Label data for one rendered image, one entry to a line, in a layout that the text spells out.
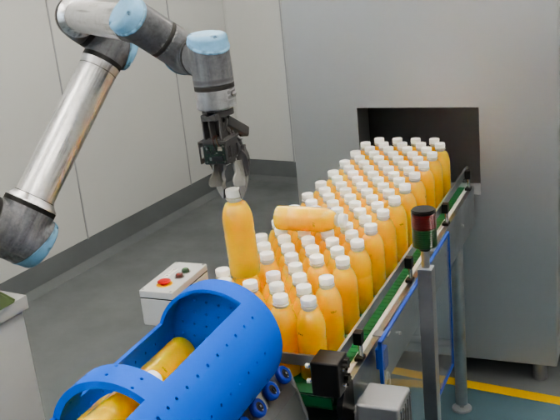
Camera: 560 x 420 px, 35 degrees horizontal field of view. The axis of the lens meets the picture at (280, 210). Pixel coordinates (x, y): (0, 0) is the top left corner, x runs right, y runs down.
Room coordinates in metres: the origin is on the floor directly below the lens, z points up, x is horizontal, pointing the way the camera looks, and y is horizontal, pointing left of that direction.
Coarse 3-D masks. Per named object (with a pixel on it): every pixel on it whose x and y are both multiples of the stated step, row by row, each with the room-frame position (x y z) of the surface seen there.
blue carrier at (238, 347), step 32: (192, 288) 1.81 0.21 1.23; (224, 288) 1.78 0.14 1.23; (160, 320) 1.83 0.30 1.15; (192, 320) 1.86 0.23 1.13; (224, 320) 1.67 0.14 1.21; (256, 320) 1.73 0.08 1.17; (128, 352) 1.70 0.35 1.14; (192, 352) 1.54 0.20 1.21; (224, 352) 1.59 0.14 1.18; (256, 352) 1.66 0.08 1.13; (96, 384) 1.42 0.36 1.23; (128, 384) 1.40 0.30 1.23; (160, 384) 1.43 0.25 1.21; (192, 384) 1.47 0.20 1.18; (224, 384) 1.53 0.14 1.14; (256, 384) 1.64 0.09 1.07; (64, 416) 1.49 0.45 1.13; (160, 416) 1.36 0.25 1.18; (192, 416) 1.42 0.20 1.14; (224, 416) 1.50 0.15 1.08
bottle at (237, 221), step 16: (224, 208) 1.93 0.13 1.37; (240, 208) 1.92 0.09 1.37; (224, 224) 1.93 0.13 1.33; (240, 224) 1.91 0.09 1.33; (240, 240) 1.91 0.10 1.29; (256, 240) 1.94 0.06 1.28; (240, 256) 1.91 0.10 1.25; (256, 256) 1.93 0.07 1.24; (240, 272) 1.91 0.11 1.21; (256, 272) 1.92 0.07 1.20
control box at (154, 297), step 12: (180, 264) 2.29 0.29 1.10; (192, 264) 2.28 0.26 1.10; (204, 264) 2.27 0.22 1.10; (168, 276) 2.21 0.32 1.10; (192, 276) 2.20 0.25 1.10; (204, 276) 2.25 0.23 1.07; (144, 288) 2.14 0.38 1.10; (156, 288) 2.13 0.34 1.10; (168, 288) 2.12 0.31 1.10; (180, 288) 2.13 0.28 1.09; (144, 300) 2.13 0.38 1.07; (156, 300) 2.11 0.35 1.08; (168, 300) 2.10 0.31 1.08; (144, 312) 2.13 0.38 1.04; (156, 312) 2.11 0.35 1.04; (156, 324) 2.12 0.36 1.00
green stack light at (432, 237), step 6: (414, 234) 2.08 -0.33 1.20; (420, 234) 2.07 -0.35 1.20; (426, 234) 2.06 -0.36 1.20; (432, 234) 2.07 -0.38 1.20; (414, 240) 2.08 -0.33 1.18; (420, 240) 2.07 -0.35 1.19; (426, 240) 2.06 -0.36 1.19; (432, 240) 2.07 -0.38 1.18; (414, 246) 2.08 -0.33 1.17; (420, 246) 2.07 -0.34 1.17; (426, 246) 2.06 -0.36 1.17; (432, 246) 2.07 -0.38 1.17
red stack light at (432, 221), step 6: (414, 216) 2.08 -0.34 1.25; (420, 216) 2.07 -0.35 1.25; (426, 216) 2.07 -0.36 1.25; (432, 216) 2.07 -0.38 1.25; (414, 222) 2.08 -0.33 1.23; (420, 222) 2.07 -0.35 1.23; (426, 222) 2.06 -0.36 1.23; (432, 222) 2.07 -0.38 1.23; (414, 228) 2.08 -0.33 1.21; (420, 228) 2.07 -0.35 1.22; (426, 228) 2.06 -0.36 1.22; (432, 228) 2.07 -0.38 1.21
